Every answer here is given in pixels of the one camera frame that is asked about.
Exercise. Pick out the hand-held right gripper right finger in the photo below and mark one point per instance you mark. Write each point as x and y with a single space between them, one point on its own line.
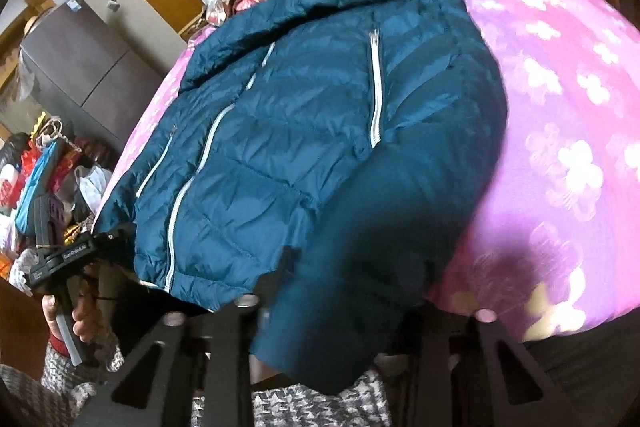
442 352

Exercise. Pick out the pile of colourful clutter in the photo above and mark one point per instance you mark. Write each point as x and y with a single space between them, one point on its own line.
30 177

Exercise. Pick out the person's left hand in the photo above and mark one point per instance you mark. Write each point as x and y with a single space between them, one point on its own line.
85 307

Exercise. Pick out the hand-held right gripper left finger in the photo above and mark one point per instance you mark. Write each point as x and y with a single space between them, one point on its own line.
240 332

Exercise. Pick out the teal puffer jacket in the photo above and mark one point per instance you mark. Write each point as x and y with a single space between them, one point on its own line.
310 147

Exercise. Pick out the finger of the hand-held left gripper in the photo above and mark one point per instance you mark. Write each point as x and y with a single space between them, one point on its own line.
114 239

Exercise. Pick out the white plastic bag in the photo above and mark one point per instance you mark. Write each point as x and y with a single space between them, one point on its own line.
92 189

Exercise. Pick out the person's tweed coat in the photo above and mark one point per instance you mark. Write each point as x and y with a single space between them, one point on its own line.
320 404

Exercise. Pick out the person's left forearm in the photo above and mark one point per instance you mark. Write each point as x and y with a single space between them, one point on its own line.
60 382

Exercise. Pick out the purple floral bed sheet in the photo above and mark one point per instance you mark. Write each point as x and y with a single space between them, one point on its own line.
560 107

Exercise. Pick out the grey refrigerator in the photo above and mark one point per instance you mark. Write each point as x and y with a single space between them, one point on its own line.
95 72

